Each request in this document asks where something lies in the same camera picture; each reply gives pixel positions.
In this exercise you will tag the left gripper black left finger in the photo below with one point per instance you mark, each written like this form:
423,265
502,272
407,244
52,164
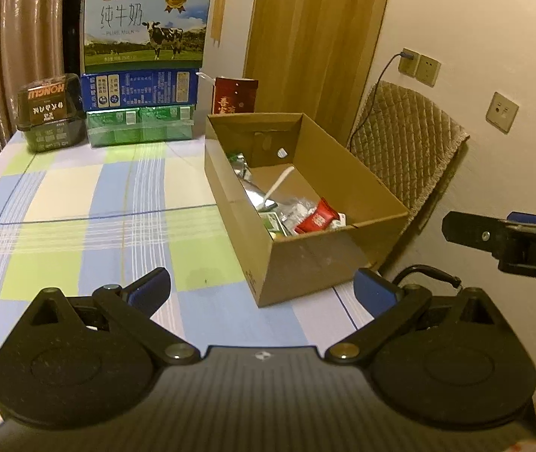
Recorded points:
130,310

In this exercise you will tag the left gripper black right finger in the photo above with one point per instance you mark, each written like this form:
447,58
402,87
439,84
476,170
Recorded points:
395,310

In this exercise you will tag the red candy packet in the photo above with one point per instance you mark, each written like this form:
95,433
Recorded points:
319,220

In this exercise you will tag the silver foil tea bag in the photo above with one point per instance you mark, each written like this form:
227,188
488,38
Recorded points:
257,197

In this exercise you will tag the white power adapter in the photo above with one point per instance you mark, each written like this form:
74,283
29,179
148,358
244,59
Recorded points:
339,222

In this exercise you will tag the clear plastic box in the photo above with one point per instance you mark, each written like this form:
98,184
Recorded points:
293,213

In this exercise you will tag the green white medicine box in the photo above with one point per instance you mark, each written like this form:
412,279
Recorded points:
274,226

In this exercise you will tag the checkered tablecloth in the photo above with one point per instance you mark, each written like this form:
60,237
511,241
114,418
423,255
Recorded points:
82,217

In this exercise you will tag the quilted brown chair cover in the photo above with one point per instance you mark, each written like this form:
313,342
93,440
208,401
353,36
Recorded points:
413,146

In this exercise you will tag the brown cardboard box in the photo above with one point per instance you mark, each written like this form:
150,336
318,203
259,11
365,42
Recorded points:
287,268

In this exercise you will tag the green drink carton pack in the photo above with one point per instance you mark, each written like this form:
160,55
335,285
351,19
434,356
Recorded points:
140,125

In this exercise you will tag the dark Honglu food box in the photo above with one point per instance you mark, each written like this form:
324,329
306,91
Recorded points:
51,114

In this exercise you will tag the blue milk carton box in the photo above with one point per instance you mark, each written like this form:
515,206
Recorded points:
135,88

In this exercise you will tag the dark red gift box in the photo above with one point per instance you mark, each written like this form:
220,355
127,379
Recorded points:
234,95

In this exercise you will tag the cow picture milk box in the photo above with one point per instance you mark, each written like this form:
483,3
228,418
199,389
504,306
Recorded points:
144,34

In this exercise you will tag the wall network socket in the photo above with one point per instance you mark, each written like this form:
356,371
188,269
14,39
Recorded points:
502,112

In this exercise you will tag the wall power socket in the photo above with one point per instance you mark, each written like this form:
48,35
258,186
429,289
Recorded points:
420,67

